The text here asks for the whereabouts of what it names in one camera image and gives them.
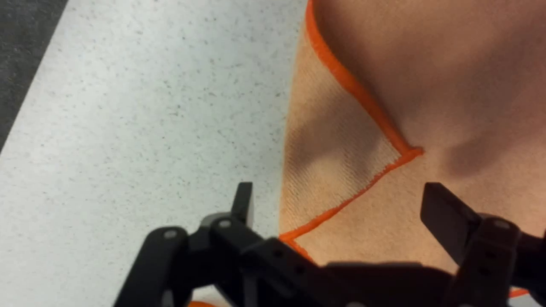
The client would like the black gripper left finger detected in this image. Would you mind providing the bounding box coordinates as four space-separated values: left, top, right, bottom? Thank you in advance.
112 180 269 307

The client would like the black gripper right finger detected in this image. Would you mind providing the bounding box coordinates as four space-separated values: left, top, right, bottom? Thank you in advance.
419 180 546 307

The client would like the orange towel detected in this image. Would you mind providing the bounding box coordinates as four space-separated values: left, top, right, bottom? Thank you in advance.
185 0 546 307

